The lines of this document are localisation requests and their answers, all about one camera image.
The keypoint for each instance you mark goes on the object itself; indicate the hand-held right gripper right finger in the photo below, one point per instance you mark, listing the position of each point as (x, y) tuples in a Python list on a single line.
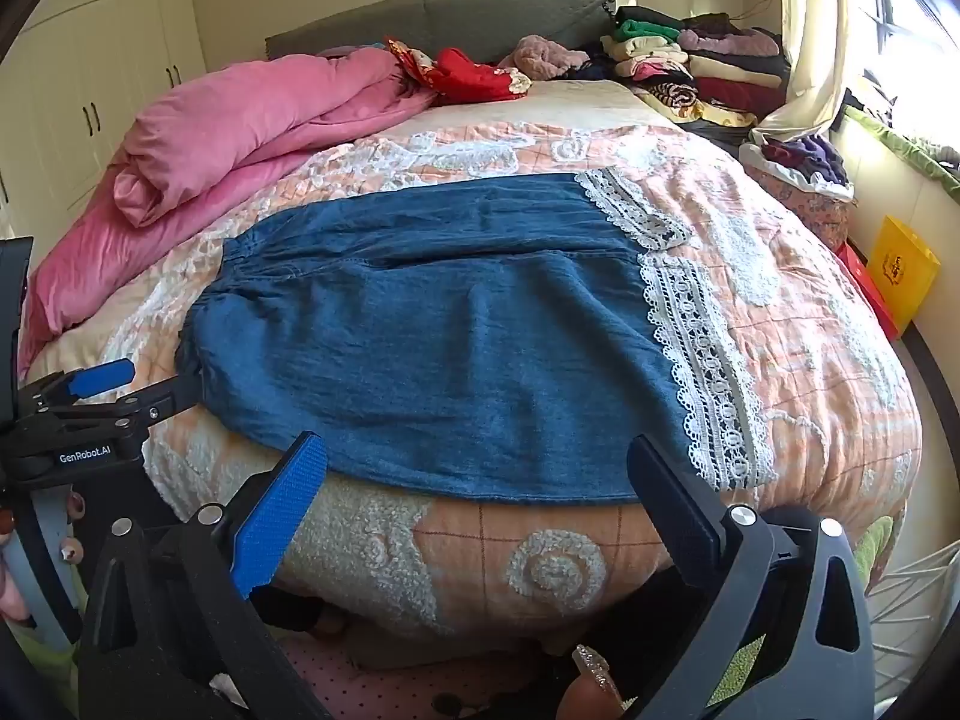
[(675, 495)]

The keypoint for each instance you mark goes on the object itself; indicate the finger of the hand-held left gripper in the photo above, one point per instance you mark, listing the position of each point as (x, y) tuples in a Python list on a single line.
[(101, 379), (169, 394)]

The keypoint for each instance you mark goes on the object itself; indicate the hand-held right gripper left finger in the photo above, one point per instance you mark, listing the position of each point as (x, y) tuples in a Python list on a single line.
[(281, 517)]

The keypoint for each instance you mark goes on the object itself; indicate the blue towel with lace trim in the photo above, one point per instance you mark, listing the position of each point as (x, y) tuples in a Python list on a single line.
[(450, 352)]

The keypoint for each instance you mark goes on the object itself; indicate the person's left hand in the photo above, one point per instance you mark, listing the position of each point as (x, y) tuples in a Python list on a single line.
[(11, 592)]

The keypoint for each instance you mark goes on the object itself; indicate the person's right hand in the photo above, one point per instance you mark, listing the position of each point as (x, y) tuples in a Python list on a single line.
[(589, 697)]

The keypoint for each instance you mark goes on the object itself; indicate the pink dotted cloth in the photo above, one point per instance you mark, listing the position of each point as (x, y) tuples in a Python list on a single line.
[(360, 679)]

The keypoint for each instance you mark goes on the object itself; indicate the peach printed bed cover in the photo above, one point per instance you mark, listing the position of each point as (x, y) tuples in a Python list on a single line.
[(787, 330)]

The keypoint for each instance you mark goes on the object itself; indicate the green cloth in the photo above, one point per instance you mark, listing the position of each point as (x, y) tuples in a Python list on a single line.
[(874, 547)]

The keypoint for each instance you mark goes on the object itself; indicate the white drying rack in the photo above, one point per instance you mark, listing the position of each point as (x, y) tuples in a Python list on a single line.
[(892, 592)]

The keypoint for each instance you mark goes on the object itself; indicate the pink blanket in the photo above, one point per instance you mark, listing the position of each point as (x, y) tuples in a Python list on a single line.
[(210, 135)]

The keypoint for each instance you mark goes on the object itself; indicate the red box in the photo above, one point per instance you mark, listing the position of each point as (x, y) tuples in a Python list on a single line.
[(870, 292)]

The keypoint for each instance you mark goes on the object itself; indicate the floral pillow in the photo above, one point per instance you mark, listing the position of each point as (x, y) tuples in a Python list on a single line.
[(810, 217)]

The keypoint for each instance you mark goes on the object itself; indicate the cream wardrobe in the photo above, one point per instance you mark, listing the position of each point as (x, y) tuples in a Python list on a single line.
[(97, 67)]

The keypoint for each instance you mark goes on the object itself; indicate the yellow paper bag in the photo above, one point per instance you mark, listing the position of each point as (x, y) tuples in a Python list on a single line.
[(904, 270)]

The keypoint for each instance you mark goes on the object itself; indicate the purple clothes pile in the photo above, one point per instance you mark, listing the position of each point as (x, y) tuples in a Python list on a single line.
[(806, 157)]

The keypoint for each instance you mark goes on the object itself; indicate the cream bed sheet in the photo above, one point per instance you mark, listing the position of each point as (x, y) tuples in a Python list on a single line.
[(592, 101)]

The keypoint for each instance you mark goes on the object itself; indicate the stack of folded clothes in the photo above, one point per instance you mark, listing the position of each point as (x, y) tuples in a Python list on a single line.
[(697, 67)]

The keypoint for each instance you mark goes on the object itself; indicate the dark striped cloth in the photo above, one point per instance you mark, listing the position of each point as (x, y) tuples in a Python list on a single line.
[(870, 109)]

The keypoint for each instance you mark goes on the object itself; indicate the red patterned cloth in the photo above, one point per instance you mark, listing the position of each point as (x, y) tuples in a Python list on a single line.
[(465, 71)]

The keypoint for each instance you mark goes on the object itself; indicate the pink fluffy garment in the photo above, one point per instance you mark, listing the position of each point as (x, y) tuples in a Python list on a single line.
[(544, 56)]

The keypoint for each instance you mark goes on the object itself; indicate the cream curtain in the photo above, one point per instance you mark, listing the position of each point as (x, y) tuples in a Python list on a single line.
[(814, 52)]

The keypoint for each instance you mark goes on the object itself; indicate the grey headboard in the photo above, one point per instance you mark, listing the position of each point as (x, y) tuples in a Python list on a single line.
[(465, 22)]

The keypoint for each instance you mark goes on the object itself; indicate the window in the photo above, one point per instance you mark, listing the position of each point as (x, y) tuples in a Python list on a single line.
[(922, 52)]

